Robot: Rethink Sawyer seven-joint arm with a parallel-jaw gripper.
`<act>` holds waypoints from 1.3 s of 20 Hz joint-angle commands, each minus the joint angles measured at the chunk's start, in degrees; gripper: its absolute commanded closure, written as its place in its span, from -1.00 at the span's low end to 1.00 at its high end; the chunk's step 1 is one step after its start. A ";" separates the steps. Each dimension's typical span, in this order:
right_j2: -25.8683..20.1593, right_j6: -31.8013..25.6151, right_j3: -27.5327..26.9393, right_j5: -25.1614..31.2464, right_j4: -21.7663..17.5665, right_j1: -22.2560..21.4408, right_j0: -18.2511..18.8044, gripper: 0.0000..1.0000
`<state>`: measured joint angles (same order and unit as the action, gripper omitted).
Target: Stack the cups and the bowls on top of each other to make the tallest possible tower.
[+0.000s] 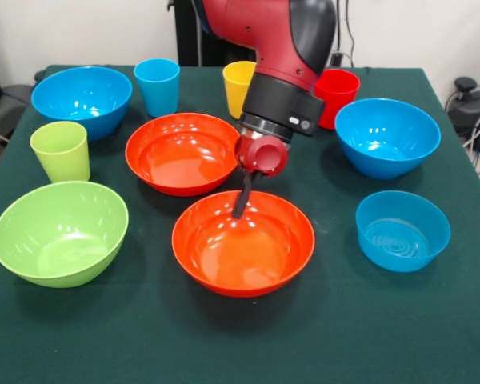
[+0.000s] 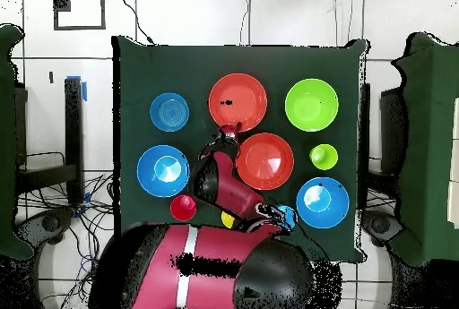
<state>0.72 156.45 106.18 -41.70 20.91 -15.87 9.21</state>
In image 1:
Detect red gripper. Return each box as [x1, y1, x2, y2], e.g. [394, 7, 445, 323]
[231, 134, 289, 220]

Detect orange bowl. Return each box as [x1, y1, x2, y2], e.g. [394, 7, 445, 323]
[124, 112, 241, 198]
[170, 190, 316, 299]

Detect green bowl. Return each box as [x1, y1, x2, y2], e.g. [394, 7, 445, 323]
[0, 180, 130, 289]

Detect yellow cup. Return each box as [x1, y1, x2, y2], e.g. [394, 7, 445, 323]
[222, 61, 258, 120]

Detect red cup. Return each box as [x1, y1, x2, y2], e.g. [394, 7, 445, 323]
[314, 69, 362, 131]

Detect light blue cup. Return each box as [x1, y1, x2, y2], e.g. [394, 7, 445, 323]
[133, 58, 181, 118]

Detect large blue bowl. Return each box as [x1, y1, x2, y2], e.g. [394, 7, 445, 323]
[30, 66, 134, 142]
[334, 98, 442, 180]

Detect small blue bowl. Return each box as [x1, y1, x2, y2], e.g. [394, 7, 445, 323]
[354, 190, 452, 274]

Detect dark green tablecloth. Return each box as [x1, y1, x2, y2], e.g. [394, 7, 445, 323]
[0, 65, 480, 384]

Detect lime green cup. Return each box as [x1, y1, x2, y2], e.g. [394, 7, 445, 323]
[29, 121, 91, 184]

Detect black wall cables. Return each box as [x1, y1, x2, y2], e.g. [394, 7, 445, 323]
[330, 0, 356, 67]

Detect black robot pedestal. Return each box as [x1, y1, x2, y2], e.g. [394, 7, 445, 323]
[167, 0, 257, 68]

